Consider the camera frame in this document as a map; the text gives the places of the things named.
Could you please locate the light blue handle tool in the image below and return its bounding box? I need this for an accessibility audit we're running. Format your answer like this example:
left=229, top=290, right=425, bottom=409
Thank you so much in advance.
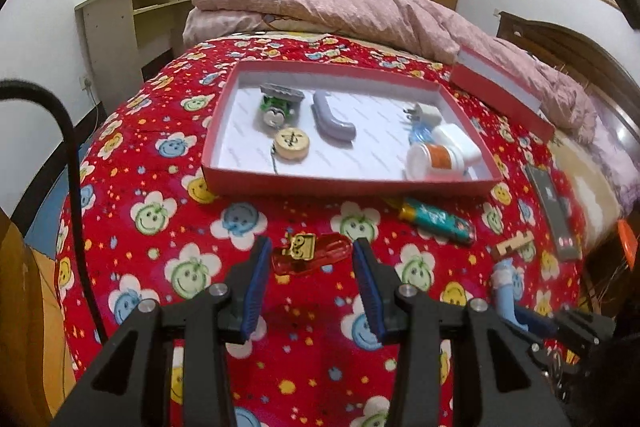
left=490, top=257, right=531, bottom=333

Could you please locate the purple bed sheet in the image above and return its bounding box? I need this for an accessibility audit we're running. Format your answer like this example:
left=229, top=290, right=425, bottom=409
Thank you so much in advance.
left=585, top=92, right=640, bottom=218

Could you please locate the grey curved handle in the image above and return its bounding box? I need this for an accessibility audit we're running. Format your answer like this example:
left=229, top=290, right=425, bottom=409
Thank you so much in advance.
left=312, top=90, right=357, bottom=145

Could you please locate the green toy train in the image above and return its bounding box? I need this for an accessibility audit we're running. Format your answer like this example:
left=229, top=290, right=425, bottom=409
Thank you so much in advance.
left=257, top=83, right=306, bottom=128

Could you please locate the thick black cable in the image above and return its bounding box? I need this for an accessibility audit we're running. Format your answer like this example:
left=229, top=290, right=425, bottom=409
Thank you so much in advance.
left=0, top=79, right=110, bottom=344

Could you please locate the red box lid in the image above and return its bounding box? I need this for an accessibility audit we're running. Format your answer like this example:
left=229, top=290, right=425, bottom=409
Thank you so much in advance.
left=448, top=46, right=557, bottom=142

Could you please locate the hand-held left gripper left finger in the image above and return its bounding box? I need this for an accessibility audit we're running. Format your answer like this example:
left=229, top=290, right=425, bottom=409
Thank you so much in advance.
left=50, top=236, right=273, bottom=427

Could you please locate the orange plastic object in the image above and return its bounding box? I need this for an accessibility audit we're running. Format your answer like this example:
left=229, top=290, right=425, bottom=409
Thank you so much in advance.
left=617, top=219, right=640, bottom=270

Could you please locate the pink quilt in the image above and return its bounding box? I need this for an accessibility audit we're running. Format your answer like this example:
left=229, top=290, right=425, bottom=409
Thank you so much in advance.
left=182, top=0, right=598, bottom=130

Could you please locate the orange and white bottle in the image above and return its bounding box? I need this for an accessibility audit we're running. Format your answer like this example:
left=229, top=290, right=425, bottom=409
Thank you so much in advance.
left=405, top=142, right=468, bottom=182

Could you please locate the beige towel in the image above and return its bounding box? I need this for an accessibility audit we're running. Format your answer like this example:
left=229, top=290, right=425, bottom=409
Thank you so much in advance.
left=550, top=132, right=626, bottom=253

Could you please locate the dark wooden headboard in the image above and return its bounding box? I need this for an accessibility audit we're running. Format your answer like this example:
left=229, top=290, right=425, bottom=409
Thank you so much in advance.
left=495, top=11, right=640, bottom=128

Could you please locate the green tube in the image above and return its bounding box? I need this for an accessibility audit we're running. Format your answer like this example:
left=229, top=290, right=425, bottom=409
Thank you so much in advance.
left=397, top=197, right=476, bottom=247

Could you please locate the white rounded case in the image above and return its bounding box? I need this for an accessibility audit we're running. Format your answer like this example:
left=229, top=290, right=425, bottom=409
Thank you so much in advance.
left=432, top=123, right=483, bottom=168

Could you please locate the blue correction tape dispenser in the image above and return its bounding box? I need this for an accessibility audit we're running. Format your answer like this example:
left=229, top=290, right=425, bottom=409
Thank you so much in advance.
left=407, top=123, right=436, bottom=146

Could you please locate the wooden block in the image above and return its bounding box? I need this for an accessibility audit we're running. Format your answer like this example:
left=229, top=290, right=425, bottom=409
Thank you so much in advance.
left=490, top=230, right=535, bottom=260

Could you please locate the white charger plug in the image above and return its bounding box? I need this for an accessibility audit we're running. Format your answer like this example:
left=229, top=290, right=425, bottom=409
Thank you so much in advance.
left=402, top=102, right=443, bottom=128

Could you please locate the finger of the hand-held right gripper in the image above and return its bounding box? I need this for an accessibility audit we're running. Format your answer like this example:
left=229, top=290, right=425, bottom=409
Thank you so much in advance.
left=514, top=305, right=616, bottom=348
left=527, top=339, right=581, bottom=375

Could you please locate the red shallow box tray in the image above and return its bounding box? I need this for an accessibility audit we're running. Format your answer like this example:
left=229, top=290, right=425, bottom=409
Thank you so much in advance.
left=201, top=59, right=503, bottom=198

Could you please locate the wooden furniture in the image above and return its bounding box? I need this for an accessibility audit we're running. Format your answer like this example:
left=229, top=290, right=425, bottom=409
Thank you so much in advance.
left=0, top=207, right=76, bottom=427

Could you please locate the beige shelf unit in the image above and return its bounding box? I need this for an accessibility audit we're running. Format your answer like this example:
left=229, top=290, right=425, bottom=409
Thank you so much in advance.
left=75, top=0, right=208, bottom=95

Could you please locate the red printed blanket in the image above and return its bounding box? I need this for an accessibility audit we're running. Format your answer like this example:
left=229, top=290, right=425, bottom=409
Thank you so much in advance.
left=54, top=32, right=601, bottom=427

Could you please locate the black remote control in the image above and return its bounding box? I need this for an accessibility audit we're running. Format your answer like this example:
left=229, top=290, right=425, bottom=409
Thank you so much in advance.
left=524, top=163, right=583, bottom=263

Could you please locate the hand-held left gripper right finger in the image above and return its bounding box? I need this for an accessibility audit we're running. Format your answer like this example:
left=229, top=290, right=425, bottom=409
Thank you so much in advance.
left=351, top=237, right=573, bottom=427

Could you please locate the round wooden disc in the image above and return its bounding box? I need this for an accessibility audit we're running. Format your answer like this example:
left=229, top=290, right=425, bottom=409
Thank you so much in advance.
left=270, top=129, right=311, bottom=175

